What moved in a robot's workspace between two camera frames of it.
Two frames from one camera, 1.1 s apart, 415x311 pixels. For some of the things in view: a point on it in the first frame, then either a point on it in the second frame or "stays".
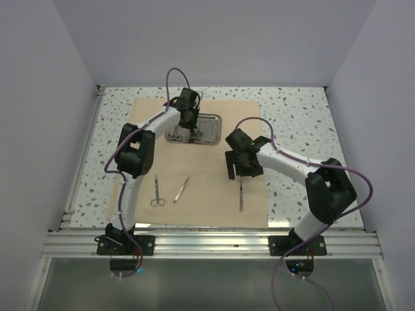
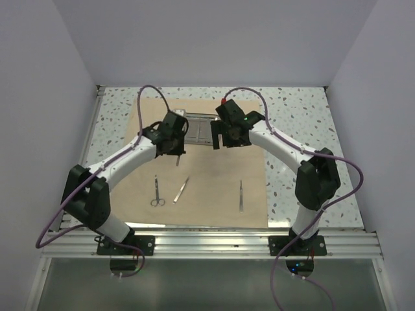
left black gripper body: x=191 y=122 to x=178 y=146
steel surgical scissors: x=157 y=200 stays
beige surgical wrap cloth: x=188 y=186 stays
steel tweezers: x=181 y=190 stays
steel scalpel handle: x=241 y=197 stays
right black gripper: x=232 y=159 to x=218 y=127
